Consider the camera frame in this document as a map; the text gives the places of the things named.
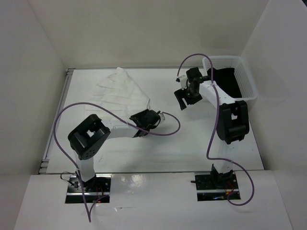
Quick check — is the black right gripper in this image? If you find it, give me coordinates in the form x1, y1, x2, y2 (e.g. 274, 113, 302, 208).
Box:
174, 85, 203, 110

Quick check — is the white pleated skirt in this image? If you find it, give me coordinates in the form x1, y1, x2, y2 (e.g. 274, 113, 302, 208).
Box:
87, 68, 151, 121

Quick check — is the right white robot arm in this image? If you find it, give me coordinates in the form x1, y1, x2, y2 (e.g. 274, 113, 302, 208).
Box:
174, 68, 249, 188

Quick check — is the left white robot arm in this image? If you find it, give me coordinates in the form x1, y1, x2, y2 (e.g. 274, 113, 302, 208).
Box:
68, 109, 165, 192

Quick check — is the black folded skirt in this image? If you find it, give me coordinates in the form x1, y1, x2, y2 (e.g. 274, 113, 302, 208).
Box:
213, 68, 242, 98

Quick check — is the white plastic basket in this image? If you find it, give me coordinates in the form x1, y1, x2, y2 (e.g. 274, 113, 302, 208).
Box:
202, 55, 258, 101

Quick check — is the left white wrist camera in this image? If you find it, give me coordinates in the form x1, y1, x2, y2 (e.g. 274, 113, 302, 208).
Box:
157, 111, 165, 122

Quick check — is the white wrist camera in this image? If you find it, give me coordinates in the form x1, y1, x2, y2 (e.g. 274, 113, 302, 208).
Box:
176, 75, 189, 90
157, 111, 165, 122

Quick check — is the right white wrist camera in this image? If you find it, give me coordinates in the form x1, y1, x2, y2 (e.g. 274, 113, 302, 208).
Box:
176, 75, 189, 90

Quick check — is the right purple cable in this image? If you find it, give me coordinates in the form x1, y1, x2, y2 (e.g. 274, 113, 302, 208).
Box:
177, 53, 255, 207

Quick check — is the purple cable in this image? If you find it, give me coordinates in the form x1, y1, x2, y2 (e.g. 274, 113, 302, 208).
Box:
177, 53, 255, 207
54, 102, 181, 223

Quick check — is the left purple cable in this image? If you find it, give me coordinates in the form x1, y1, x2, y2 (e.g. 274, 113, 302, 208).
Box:
54, 102, 181, 223

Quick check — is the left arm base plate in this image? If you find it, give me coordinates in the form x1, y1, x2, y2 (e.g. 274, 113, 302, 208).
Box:
65, 174, 111, 204

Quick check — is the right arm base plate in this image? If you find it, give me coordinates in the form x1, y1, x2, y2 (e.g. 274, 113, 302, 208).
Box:
190, 172, 241, 201

